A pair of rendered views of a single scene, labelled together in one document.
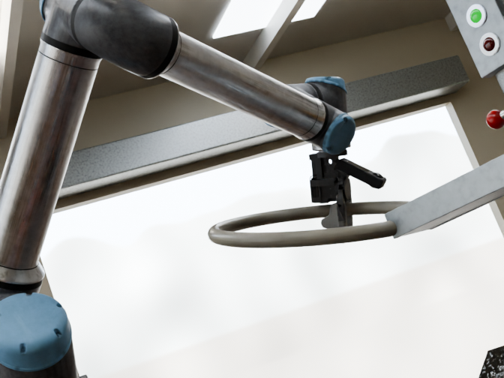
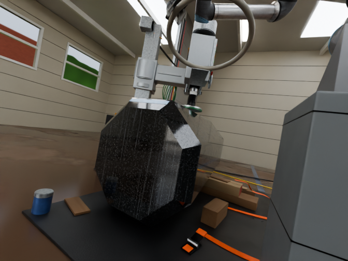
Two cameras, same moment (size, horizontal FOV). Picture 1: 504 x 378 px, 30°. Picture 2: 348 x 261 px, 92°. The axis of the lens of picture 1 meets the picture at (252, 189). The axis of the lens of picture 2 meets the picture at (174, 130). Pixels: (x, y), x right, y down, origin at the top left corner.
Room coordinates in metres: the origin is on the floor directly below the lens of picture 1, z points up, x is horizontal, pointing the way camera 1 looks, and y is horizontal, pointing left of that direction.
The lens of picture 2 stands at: (2.68, 0.50, 0.67)
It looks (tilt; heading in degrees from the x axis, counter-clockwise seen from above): 0 degrees down; 225
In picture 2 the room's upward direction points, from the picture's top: 10 degrees clockwise
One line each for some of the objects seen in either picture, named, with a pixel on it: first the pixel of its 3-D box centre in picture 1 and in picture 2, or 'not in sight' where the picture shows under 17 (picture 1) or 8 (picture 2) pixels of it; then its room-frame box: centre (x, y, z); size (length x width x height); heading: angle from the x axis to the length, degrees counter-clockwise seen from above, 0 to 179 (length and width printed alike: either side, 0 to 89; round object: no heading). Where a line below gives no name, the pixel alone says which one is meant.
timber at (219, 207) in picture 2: not in sight; (215, 211); (1.38, -0.18, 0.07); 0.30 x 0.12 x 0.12; 12
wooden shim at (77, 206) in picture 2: not in sight; (76, 205); (2.25, -0.79, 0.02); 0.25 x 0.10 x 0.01; 92
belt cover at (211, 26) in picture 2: not in sight; (199, 50); (1.20, -0.81, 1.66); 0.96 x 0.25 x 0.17; 43
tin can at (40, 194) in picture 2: not in sight; (42, 201); (2.45, -0.81, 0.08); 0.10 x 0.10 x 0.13
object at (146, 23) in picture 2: not in sight; (147, 24); (1.55, -1.49, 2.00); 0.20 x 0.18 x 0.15; 106
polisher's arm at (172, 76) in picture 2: not in sight; (161, 74); (1.27, -1.36, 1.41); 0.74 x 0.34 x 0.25; 131
